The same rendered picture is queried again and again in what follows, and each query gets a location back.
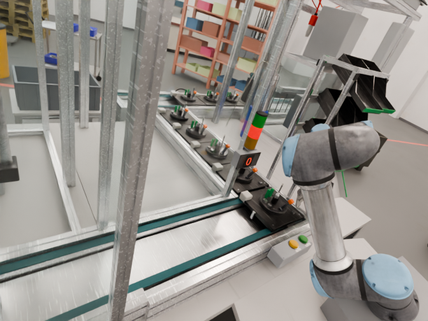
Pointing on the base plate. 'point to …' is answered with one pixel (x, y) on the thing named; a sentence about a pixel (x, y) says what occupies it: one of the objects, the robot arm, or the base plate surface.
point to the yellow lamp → (250, 142)
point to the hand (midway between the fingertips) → (306, 213)
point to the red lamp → (255, 132)
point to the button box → (279, 251)
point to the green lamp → (258, 121)
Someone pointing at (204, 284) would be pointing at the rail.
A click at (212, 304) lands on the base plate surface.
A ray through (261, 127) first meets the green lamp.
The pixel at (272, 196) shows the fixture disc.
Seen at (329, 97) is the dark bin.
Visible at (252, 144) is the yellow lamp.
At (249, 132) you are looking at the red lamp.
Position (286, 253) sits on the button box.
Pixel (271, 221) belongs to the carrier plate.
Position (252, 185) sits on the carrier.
